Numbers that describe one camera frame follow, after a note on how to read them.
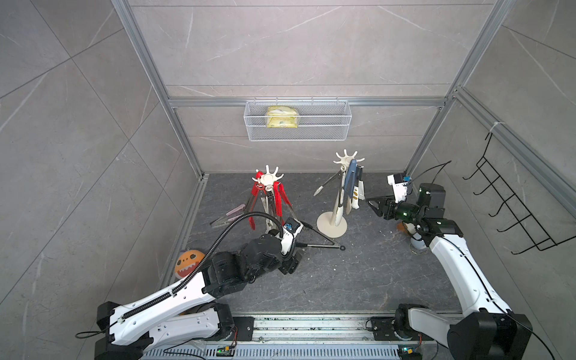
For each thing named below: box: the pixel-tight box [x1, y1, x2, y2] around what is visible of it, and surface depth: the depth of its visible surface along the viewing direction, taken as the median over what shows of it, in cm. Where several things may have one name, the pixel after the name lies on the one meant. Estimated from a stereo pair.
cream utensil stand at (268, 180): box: [252, 164, 285, 232], surface depth 66 cm
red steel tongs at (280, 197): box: [273, 180, 286, 217], surface depth 67 cm
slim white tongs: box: [357, 165, 366, 201], surface depth 76 cm
